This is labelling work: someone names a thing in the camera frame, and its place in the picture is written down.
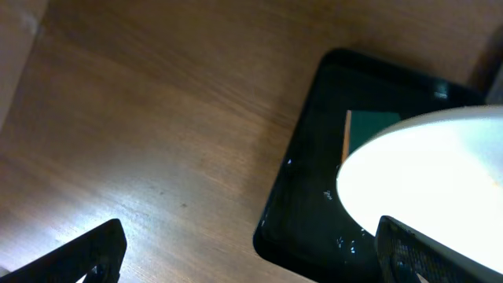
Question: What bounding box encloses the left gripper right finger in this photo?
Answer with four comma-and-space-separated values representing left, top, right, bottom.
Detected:
375, 215, 502, 283

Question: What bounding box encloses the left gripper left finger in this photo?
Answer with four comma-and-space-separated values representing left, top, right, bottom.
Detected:
1, 219, 127, 283

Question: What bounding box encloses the cream plate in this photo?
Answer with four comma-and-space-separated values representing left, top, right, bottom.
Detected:
336, 105, 502, 272

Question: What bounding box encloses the green and pink sponge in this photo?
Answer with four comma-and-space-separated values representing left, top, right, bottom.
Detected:
341, 110, 401, 163

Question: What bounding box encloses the black rectangular tray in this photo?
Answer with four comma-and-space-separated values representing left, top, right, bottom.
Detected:
253, 49, 483, 282

